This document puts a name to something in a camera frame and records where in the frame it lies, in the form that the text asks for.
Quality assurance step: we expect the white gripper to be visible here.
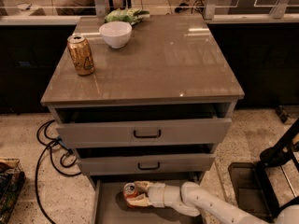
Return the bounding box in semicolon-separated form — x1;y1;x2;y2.
126;181;166;208

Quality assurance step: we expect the red coke can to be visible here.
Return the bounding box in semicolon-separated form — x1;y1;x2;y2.
122;182;138;208

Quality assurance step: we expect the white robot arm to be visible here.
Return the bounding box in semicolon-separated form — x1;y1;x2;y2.
123;181;270;224

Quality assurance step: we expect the bottom drawer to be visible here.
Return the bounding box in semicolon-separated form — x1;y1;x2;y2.
92;174;206;224

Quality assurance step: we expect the drawer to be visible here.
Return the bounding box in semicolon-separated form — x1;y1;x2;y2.
77;145;215;175
92;174;206;224
57;117;232;148

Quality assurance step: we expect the middle drawer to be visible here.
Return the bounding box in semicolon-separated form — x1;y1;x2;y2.
77;145;215;175

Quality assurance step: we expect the top drawer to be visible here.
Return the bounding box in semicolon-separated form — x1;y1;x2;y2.
57;117;232;148

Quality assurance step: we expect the grey drawer cabinet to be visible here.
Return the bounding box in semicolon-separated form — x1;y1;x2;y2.
40;13;246;224

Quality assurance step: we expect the gold soda can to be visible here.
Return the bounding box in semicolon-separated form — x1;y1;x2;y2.
67;35;94;76

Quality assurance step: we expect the white bowl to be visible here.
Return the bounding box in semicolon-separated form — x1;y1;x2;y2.
99;21;132;49

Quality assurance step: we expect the green chip bag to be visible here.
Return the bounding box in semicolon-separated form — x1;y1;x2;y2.
105;8;150;25

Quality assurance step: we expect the black middle drawer handle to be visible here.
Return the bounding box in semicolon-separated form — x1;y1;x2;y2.
137;162;160;171

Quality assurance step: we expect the black drawer handle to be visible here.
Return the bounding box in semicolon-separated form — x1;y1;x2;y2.
133;130;162;139
137;162;160;171

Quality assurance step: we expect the black top drawer handle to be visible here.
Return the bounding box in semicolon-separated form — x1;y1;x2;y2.
133;130;162;139

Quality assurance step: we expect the black floor cable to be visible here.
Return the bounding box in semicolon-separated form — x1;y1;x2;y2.
35;119;82;224

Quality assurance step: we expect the wire basket with items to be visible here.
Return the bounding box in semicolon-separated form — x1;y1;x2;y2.
0;158;25;224

